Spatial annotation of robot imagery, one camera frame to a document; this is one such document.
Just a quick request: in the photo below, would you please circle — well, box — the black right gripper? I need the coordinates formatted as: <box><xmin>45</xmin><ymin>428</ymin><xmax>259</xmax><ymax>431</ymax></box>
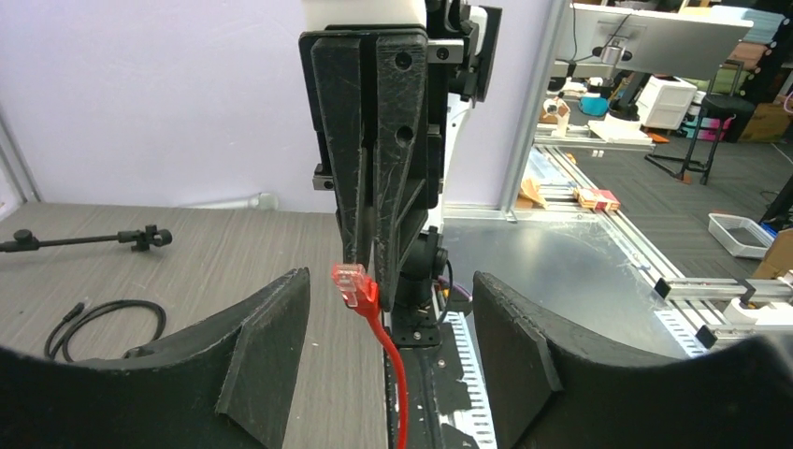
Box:
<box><xmin>302</xmin><ymin>1</ymin><xmax>502</xmax><ymax>311</ymax></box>

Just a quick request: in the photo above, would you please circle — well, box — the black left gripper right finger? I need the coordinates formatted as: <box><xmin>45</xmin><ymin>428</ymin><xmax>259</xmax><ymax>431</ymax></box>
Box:
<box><xmin>473</xmin><ymin>271</ymin><xmax>792</xmax><ymax>448</ymax></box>

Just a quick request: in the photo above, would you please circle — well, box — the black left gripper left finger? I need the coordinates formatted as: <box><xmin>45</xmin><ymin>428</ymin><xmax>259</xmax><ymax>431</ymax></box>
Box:
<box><xmin>1</xmin><ymin>268</ymin><xmax>310</xmax><ymax>448</ymax></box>

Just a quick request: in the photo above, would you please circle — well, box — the red ethernet cable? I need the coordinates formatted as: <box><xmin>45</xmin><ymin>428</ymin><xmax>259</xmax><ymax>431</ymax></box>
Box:
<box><xmin>331</xmin><ymin>262</ymin><xmax>411</xmax><ymax>449</ymax></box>

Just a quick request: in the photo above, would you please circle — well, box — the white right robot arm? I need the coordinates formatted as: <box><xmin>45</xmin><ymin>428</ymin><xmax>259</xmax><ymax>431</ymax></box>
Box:
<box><xmin>298</xmin><ymin>1</ymin><xmax>503</xmax><ymax>348</ymax></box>

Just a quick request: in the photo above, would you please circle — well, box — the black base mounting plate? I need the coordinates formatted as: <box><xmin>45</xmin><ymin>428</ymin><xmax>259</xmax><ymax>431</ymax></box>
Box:
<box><xmin>388</xmin><ymin>299</ymin><xmax>497</xmax><ymax>448</ymax></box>

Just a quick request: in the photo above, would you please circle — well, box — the red and tan box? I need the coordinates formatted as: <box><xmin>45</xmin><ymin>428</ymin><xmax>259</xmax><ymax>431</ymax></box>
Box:
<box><xmin>573</xmin><ymin>188</ymin><xmax>621</xmax><ymax>211</ymax></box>

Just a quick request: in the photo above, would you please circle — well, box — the white plastic tray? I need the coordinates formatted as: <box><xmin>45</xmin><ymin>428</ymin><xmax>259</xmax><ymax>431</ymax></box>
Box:
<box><xmin>708</xmin><ymin>213</ymin><xmax>774</xmax><ymax>260</ymax></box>

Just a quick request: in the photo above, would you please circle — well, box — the black tripod stand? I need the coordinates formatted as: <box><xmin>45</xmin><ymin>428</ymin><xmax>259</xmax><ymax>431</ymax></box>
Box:
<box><xmin>1</xmin><ymin>224</ymin><xmax>173</xmax><ymax>253</ymax></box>

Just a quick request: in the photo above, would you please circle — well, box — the grey monitor on stand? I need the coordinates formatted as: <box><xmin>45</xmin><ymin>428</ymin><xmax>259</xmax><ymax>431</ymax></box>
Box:
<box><xmin>547</xmin><ymin>2</ymin><xmax>754</xmax><ymax>122</ymax></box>

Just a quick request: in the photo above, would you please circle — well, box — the white drawer cabinet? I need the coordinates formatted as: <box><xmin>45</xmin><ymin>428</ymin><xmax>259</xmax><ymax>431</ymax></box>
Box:
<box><xmin>636</xmin><ymin>76</ymin><xmax>697</xmax><ymax>130</ymax></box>

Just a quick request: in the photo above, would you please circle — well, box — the black stool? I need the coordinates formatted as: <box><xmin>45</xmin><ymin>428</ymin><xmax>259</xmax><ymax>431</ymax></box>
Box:
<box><xmin>644</xmin><ymin>59</ymin><xmax>755</xmax><ymax>185</ymax></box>

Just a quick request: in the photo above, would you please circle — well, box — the black ethernet cable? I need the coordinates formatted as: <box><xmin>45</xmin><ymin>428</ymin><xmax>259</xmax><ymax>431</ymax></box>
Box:
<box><xmin>43</xmin><ymin>299</ymin><xmax>168</xmax><ymax>363</ymax></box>

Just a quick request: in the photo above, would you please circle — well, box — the grey cylinder by wall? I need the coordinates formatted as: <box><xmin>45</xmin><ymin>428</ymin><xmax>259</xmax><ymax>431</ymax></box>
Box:
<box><xmin>182</xmin><ymin>193</ymin><xmax>280</xmax><ymax>210</ymax></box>

